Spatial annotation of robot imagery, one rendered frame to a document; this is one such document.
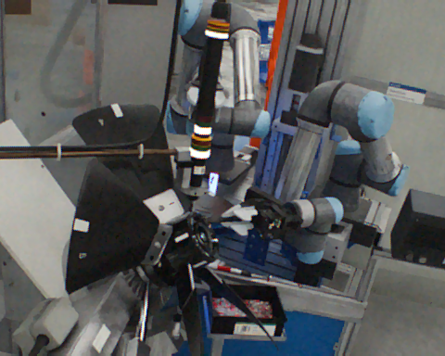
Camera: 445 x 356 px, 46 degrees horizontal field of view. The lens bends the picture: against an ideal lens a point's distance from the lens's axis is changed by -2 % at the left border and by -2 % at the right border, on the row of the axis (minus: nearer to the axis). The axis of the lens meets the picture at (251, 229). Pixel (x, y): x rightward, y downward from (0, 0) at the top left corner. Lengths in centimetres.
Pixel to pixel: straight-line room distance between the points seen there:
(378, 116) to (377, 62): 153
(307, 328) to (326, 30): 103
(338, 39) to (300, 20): 15
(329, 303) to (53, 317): 99
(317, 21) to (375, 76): 102
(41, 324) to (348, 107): 91
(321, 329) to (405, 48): 166
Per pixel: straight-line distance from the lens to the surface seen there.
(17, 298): 129
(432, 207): 158
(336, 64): 197
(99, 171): 92
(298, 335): 183
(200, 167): 117
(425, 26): 295
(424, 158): 310
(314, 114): 148
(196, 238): 110
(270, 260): 203
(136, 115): 125
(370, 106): 141
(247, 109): 144
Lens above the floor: 178
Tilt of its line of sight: 27 degrees down
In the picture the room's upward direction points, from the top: 11 degrees clockwise
